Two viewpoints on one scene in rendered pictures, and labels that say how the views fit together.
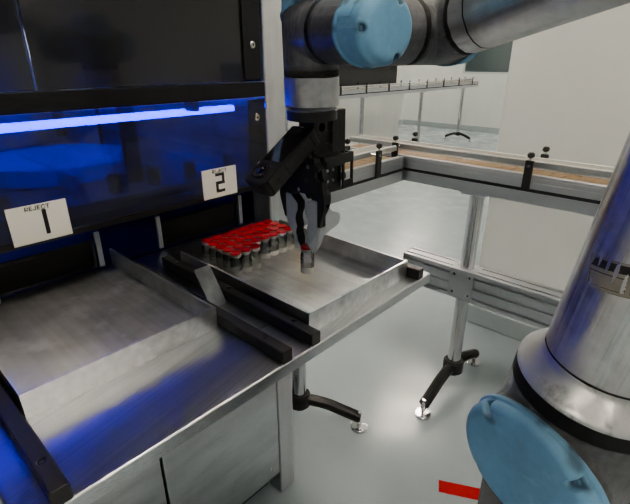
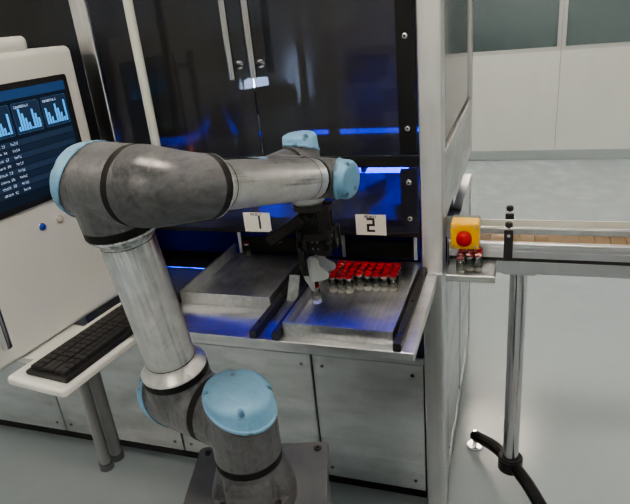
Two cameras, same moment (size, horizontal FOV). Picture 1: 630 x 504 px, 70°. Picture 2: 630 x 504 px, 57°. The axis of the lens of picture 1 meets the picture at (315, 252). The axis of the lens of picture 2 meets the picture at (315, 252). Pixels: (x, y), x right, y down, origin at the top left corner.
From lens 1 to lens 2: 1.19 m
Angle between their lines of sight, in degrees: 62
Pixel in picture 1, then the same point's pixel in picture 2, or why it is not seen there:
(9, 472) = not seen: hidden behind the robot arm
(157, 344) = (235, 300)
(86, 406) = (195, 309)
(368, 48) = not seen: hidden behind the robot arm
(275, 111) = (429, 179)
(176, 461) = (326, 403)
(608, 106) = not seen: outside the picture
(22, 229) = (249, 223)
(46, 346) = (225, 282)
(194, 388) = (219, 324)
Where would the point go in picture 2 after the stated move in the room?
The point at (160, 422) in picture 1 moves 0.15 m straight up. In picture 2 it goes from (194, 327) to (183, 272)
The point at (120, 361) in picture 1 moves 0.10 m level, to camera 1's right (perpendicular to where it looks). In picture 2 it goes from (217, 299) to (228, 314)
